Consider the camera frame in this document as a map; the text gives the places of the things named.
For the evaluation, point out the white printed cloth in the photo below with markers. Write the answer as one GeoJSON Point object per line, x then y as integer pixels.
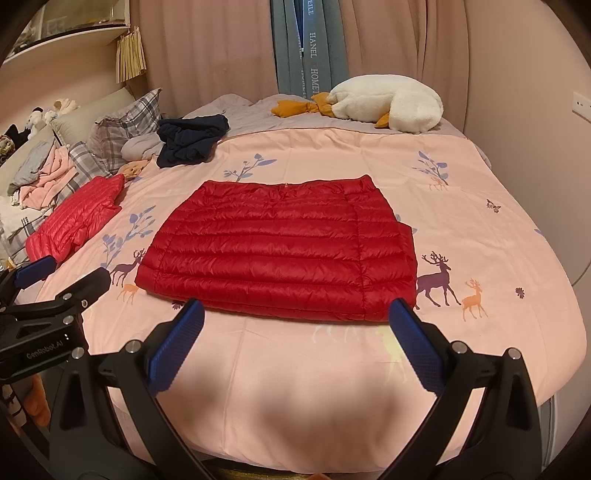
{"type": "Point", "coordinates": [16, 221]}

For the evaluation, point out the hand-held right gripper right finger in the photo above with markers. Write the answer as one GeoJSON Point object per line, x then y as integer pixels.
{"type": "Point", "coordinates": [415, 344]}

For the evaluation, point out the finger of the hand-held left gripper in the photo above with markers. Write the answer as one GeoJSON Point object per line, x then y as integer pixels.
{"type": "Point", "coordinates": [78, 290]}
{"type": "Point", "coordinates": [32, 270]}

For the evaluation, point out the teal pillow with lettering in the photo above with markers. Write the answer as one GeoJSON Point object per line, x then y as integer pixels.
{"type": "Point", "coordinates": [309, 46]}

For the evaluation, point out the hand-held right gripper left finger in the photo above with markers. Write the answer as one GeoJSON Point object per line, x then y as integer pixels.
{"type": "Point", "coordinates": [175, 344]}

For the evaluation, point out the white wall shelf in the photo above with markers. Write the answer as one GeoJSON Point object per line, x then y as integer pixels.
{"type": "Point", "coordinates": [64, 39]}

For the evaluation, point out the white wall socket strip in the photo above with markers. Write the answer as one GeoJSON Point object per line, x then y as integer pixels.
{"type": "Point", "coordinates": [582, 104]}

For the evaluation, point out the small orange plush toy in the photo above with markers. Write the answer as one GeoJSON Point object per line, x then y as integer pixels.
{"type": "Point", "coordinates": [134, 170]}

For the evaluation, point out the light grey cloth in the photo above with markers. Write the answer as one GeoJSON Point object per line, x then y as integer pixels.
{"type": "Point", "coordinates": [141, 147]}

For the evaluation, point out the small grey plaid pillow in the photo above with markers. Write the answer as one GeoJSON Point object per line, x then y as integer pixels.
{"type": "Point", "coordinates": [90, 164]}

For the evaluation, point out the pink clothing pile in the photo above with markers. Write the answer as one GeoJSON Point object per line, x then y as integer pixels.
{"type": "Point", "coordinates": [51, 180]}

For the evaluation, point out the large grey plaid pillow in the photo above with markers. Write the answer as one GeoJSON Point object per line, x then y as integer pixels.
{"type": "Point", "coordinates": [124, 129]}

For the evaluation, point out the red down jacket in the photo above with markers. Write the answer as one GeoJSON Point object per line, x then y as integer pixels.
{"type": "Point", "coordinates": [281, 249]}

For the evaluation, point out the pink deer print blanket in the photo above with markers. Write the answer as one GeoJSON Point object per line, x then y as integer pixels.
{"type": "Point", "coordinates": [485, 230]}

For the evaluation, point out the pink curtain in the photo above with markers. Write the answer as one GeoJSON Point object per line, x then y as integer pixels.
{"type": "Point", "coordinates": [392, 37]}
{"type": "Point", "coordinates": [207, 50]}

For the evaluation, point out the coral pink down jacket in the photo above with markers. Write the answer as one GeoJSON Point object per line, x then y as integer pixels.
{"type": "Point", "coordinates": [76, 217]}

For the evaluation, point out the black and white plush dog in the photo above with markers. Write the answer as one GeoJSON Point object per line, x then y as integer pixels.
{"type": "Point", "coordinates": [38, 121]}

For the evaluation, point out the grey garment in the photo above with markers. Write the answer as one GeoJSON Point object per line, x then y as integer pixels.
{"type": "Point", "coordinates": [30, 166]}

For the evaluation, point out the white goose plush toy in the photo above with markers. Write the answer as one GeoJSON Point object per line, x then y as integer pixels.
{"type": "Point", "coordinates": [392, 104]}

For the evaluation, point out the grey bed sheet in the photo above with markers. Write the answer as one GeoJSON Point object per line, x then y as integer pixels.
{"type": "Point", "coordinates": [240, 110]}

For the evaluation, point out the yellow tassel hanging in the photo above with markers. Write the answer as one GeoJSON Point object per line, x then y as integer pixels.
{"type": "Point", "coordinates": [131, 55]}

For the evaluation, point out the orange cloth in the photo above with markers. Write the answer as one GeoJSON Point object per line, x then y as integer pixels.
{"type": "Point", "coordinates": [34, 401]}

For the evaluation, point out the navy blue clothing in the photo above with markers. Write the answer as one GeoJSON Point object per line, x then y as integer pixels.
{"type": "Point", "coordinates": [191, 141]}

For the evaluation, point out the black plush toy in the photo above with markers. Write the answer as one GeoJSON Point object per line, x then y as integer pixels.
{"type": "Point", "coordinates": [14, 141]}

